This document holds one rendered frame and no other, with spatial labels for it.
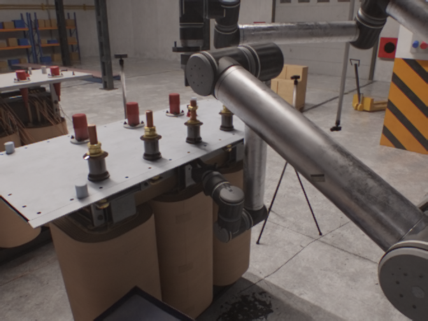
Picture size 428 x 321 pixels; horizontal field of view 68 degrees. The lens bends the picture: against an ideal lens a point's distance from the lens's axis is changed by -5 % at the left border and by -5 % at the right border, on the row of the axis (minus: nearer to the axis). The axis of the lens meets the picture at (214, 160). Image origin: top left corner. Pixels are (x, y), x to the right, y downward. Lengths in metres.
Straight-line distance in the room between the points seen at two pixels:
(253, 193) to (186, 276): 0.71
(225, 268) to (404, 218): 1.67
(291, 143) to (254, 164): 0.53
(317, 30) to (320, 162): 0.97
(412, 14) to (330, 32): 0.36
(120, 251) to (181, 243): 0.43
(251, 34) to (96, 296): 1.40
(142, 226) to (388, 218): 1.04
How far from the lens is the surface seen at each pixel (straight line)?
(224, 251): 2.27
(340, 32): 1.79
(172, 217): 1.72
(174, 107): 2.12
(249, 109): 0.99
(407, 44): 6.08
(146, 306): 1.43
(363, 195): 0.86
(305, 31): 1.71
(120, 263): 1.54
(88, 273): 1.58
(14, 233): 3.17
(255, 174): 1.45
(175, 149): 1.53
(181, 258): 1.88
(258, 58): 1.22
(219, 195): 1.42
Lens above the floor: 1.90
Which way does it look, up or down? 22 degrees down
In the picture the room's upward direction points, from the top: straight up
